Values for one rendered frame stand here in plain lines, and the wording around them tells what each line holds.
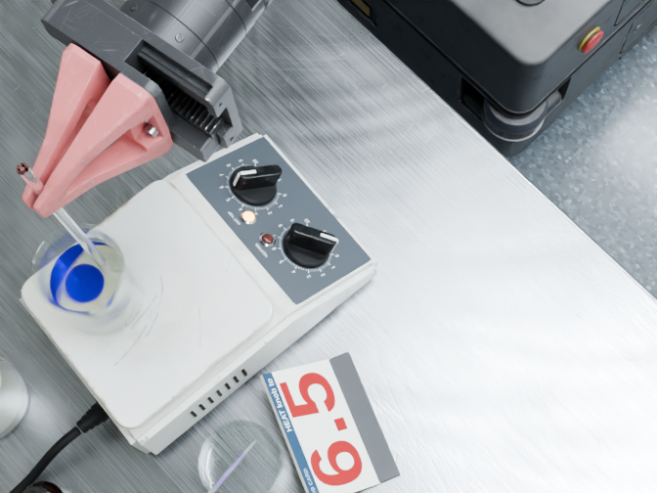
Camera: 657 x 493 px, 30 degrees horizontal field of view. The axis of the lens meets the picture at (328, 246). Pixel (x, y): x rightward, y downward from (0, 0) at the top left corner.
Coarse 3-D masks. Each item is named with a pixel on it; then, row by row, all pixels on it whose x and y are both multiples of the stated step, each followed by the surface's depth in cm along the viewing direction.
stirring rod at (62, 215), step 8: (16, 168) 57; (24, 168) 56; (24, 176) 57; (32, 176) 57; (32, 184) 58; (40, 184) 59; (40, 192) 59; (64, 208) 63; (56, 216) 63; (64, 216) 63; (64, 224) 64; (72, 224) 65; (72, 232) 65; (80, 232) 66; (80, 240) 67; (88, 240) 68; (88, 248) 69; (96, 248) 70; (96, 256) 70; (104, 264) 72
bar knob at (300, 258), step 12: (300, 228) 79; (312, 228) 80; (288, 240) 80; (300, 240) 80; (312, 240) 79; (324, 240) 80; (336, 240) 80; (288, 252) 80; (300, 252) 80; (312, 252) 80; (324, 252) 80; (300, 264) 80; (312, 264) 80
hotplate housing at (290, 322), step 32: (288, 160) 85; (192, 192) 80; (224, 224) 80; (352, 288) 82; (288, 320) 78; (320, 320) 83; (256, 352) 78; (224, 384) 79; (96, 416) 80; (160, 416) 76; (192, 416) 79; (160, 448) 80
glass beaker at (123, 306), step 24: (48, 240) 70; (72, 240) 72; (96, 240) 73; (48, 264) 72; (120, 264) 69; (48, 288) 72; (120, 288) 70; (144, 288) 76; (72, 312) 69; (96, 312) 69; (120, 312) 73
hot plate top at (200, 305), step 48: (144, 192) 78; (144, 240) 77; (192, 240) 77; (192, 288) 76; (240, 288) 76; (96, 336) 76; (144, 336) 76; (192, 336) 76; (240, 336) 75; (96, 384) 75; (144, 384) 75; (192, 384) 75
